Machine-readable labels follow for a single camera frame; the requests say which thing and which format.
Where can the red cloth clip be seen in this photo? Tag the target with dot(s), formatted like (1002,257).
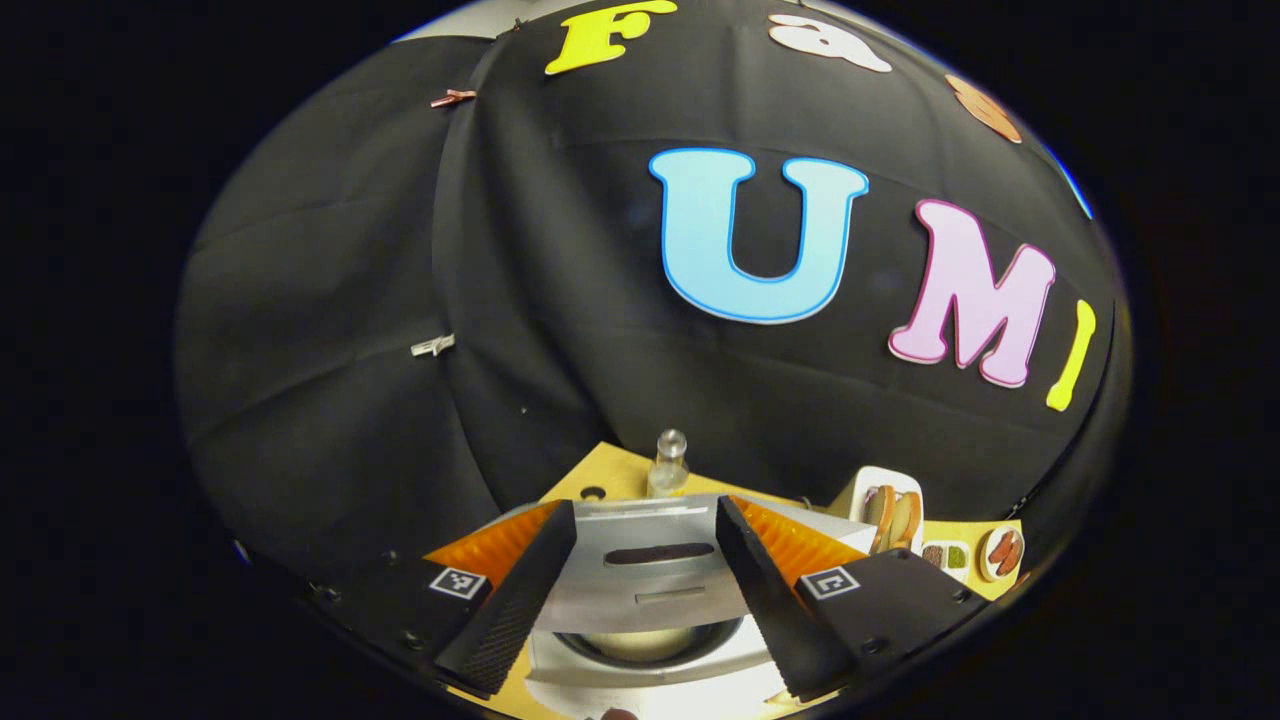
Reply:
(453,98)

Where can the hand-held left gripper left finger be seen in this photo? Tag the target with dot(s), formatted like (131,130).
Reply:
(520,590)

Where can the red meat slice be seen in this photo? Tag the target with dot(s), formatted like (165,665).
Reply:
(1015,555)
(1000,548)

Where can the white divided bean dish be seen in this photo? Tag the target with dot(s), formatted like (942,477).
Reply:
(948,560)

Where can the white rice cooker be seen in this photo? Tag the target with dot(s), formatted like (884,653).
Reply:
(650,590)

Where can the white toaster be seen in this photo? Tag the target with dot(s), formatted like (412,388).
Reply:
(860,500)

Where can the black backdrop cloth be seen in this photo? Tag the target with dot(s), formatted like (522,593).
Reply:
(350,300)

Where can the small clear glass bottle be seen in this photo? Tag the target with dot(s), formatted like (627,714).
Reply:
(668,465)

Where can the toasted bread slice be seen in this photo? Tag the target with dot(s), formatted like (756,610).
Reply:
(908,518)
(880,510)

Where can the round white plate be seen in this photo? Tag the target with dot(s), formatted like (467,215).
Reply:
(985,570)

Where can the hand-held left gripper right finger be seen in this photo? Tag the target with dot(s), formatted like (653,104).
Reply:
(765,590)

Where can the white cloth clip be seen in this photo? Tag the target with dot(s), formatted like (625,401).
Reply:
(433,345)

